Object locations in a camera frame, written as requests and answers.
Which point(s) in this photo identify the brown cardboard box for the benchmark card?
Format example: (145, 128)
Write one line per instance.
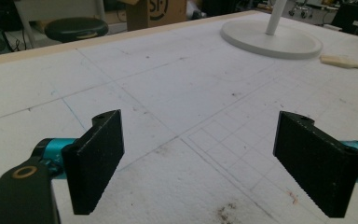
(157, 12)

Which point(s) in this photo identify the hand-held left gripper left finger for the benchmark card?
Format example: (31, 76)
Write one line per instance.
(91, 161)

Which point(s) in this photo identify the white lamp stand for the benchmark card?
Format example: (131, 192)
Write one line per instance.
(270, 39)

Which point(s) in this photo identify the white chair frame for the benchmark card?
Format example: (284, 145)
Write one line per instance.
(59, 11)

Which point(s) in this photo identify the black round stool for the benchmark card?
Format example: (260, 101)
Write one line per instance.
(76, 29)

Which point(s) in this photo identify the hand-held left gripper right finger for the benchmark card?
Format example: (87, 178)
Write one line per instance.
(318, 163)

